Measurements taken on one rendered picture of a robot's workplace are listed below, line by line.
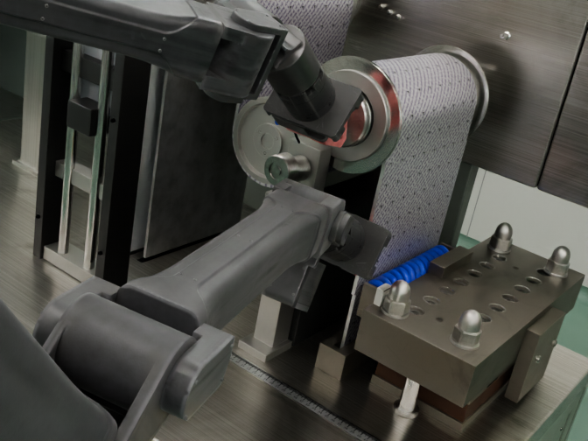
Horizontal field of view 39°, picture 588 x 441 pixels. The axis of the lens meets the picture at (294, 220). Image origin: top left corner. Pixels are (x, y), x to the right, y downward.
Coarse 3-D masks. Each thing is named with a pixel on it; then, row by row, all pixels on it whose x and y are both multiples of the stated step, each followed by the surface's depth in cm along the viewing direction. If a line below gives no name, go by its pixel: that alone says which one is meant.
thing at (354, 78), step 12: (336, 72) 102; (348, 72) 101; (360, 72) 101; (348, 84) 102; (360, 84) 101; (372, 84) 100; (372, 96) 100; (384, 108) 100; (384, 120) 100; (372, 132) 101; (384, 132) 100; (360, 144) 103; (372, 144) 102; (336, 156) 105; (348, 156) 104; (360, 156) 103
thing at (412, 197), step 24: (456, 144) 118; (384, 168) 103; (408, 168) 108; (432, 168) 114; (456, 168) 122; (384, 192) 105; (408, 192) 111; (432, 192) 118; (384, 216) 108; (408, 216) 114; (432, 216) 121; (408, 240) 117; (432, 240) 125; (384, 264) 114; (360, 288) 111
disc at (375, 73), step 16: (336, 64) 103; (352, 64) 102; (368, 64) 100; (384, 80) 99; (384, 96) 100; (400, 112) 99; (400, 128) 100; (384, 144) 101; (336, 160) 106; (368, 160) 103; (384, 160) 102
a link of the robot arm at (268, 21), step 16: (224, 0) 88; (240, 0) 88; (240, 16) 78; (256, 16) 80; (272, 16) 87; (272, 32) 80; (272, 48) 82; (272, 64) 82; (256, 80) 83; (224, 96) 81; (256, 96) 84
